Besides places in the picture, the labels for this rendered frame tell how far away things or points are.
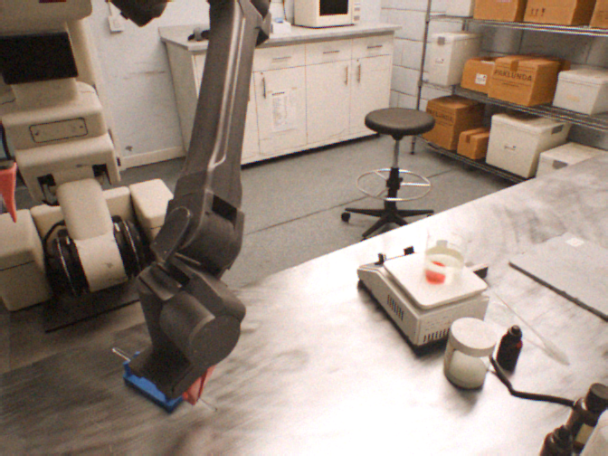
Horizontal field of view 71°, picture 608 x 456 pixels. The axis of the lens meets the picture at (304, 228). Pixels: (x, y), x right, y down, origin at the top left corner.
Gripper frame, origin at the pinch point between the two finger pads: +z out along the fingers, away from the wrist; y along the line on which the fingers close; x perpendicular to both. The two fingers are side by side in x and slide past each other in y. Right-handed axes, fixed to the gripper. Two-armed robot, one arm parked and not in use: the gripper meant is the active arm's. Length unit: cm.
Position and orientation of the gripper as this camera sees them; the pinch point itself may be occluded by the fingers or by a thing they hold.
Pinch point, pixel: (192, 396)
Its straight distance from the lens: 61.0
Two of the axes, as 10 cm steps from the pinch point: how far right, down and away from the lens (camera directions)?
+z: 0.2, 8.6, 5.1
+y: 5.3, -4.5, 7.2
